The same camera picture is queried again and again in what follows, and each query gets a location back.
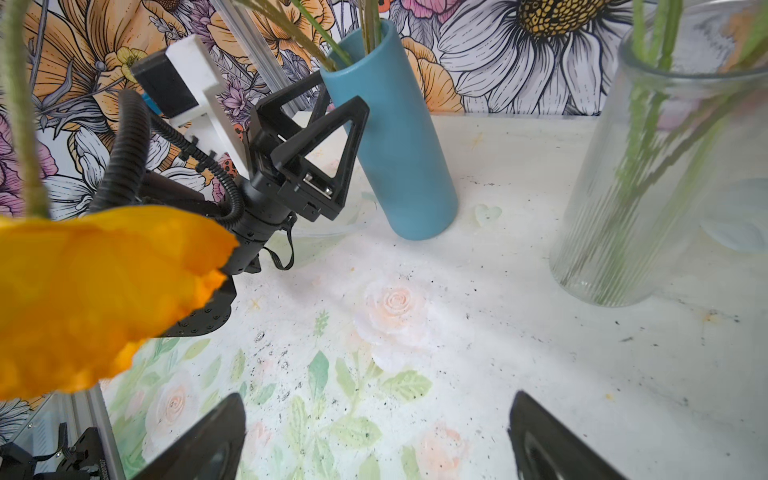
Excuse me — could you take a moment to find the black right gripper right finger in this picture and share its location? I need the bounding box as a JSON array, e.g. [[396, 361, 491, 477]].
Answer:
[[508, 391, 625, 479]]

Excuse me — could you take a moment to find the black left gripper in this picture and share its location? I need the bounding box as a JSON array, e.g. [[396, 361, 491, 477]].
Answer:
[[218, 70, 371, 277]]

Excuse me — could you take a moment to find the orange yellow ranunculus stem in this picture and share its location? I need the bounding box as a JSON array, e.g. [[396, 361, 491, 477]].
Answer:
[[1, 1, 236, 400]]

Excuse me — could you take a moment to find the teal cylindrical vase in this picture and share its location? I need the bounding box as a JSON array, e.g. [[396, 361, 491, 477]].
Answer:
[[321, 20, 458, 240]]

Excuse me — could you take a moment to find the clear glass vase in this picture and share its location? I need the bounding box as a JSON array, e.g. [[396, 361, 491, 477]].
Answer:
[[550, 1, 767, 307]]

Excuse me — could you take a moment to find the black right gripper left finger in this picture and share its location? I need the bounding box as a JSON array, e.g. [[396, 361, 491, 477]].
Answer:
[[135, 393, 246, 480]]

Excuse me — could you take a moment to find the left aluminium corner post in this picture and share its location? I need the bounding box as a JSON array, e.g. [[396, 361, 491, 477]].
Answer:
[[211, 0, 309, 96]]

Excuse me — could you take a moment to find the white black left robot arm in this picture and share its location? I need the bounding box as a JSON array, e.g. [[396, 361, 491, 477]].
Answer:
[[75, 74, 369, 346]]

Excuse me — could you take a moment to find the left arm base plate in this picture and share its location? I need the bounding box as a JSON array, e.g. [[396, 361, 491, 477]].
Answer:
[[1, 423, 114, 480]]

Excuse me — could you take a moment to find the pink white rose stem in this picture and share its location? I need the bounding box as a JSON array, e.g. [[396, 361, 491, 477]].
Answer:
[[358, 0, 382, 54]]

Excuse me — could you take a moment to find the aluminium front rail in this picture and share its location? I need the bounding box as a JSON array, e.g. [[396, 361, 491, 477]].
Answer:
[[10, 386, 126, 479]]

